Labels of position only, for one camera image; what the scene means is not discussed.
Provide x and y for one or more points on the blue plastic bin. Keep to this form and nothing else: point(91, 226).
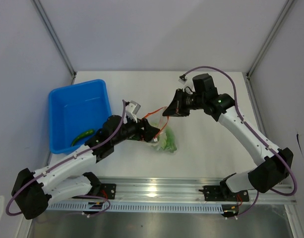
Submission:
point(75, 109)

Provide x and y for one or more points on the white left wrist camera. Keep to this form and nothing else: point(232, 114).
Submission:
point(131, 110)

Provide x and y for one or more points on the aluminium frame post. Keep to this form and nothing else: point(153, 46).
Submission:
point(39, 8)
point(276, 82)

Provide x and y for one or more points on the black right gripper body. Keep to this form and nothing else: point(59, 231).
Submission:
point(194, 101)

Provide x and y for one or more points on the left aluminium frame post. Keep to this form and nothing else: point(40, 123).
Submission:
point(39, 8)

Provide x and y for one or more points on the green chili pepper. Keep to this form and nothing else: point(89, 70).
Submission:
point(82, 136)

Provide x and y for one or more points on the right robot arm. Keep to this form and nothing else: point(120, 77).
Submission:
point(272, 162)

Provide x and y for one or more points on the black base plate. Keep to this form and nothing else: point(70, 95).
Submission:
point(108, 190)
point(215, 193)

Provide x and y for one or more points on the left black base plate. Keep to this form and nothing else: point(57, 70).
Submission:
point(108, 190)

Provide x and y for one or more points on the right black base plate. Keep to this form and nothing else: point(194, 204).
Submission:
point(215, 193)

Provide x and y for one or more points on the white slotted cable duct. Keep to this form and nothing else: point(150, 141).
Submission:
point(138, 207)

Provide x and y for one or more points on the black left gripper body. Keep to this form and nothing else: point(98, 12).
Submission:
point(130, 129)

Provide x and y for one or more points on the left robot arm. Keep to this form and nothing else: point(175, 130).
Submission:
point(34, 191)

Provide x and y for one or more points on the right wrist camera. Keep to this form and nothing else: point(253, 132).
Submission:
point(182, 79)

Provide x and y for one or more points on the clear zip top bag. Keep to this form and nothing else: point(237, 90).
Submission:
point(156, 119)

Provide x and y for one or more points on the aluminium mounting rail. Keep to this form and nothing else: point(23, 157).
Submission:
point(177, 190)

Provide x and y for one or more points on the green lettuce leaf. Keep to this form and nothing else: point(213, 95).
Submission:
point(171, 136)

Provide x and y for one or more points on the right aluminium frame post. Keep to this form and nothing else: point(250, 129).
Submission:
point(276, 82)

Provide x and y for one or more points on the white cauliflower with leaves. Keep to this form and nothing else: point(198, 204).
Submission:
point(160, 145)

